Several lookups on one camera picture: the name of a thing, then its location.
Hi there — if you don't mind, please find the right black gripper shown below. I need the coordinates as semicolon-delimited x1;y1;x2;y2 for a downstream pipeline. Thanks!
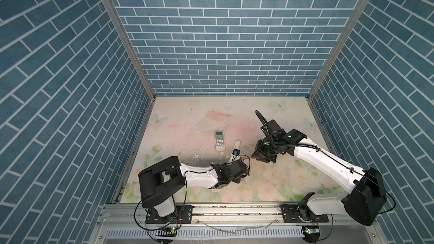
248;138;279;163

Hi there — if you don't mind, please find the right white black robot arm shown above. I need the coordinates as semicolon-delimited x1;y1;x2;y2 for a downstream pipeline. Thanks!
252;129;387;226

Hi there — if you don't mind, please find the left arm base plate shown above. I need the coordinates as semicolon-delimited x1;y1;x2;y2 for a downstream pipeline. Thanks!
146;205;193;225

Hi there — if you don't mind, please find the right controller board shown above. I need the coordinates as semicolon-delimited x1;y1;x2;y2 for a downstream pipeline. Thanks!
302;226;321;244

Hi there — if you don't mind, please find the controller board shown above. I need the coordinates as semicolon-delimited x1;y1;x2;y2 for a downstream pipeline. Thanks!
155;227;178;244
302;226;321;244

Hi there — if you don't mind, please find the aluminium corner post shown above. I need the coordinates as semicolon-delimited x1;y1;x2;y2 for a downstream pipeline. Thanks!
307;0;370;103
101;0;156;102

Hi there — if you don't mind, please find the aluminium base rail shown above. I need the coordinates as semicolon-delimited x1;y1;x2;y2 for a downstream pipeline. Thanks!
89;203;387;244

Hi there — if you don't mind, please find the left aluminium corner post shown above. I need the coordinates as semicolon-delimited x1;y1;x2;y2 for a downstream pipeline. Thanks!
101;0;156;102

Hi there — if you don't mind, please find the white battery cover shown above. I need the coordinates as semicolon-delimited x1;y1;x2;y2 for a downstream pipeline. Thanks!
234;141;241;149

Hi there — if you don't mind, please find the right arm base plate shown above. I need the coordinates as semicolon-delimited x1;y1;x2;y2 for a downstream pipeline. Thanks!
279;203;329;223

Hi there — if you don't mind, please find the right aluminium corner post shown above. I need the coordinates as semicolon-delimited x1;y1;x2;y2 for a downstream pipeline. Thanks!
307;0;370;103

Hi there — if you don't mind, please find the orange handled screwdriver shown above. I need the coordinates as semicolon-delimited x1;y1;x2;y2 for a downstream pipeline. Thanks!
240;155;256;160

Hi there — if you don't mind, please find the grey loose cable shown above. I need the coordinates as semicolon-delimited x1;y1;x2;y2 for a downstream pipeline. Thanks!
196;218;279;233

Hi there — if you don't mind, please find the white remote control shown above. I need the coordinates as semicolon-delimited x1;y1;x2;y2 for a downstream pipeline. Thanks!
215;131;226;151

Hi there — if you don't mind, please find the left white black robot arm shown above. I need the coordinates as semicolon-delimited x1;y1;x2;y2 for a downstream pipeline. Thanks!
138;156;250;218

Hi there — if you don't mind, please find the left controller board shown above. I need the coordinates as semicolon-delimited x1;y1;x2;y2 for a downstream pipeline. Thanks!
155;227;178;244

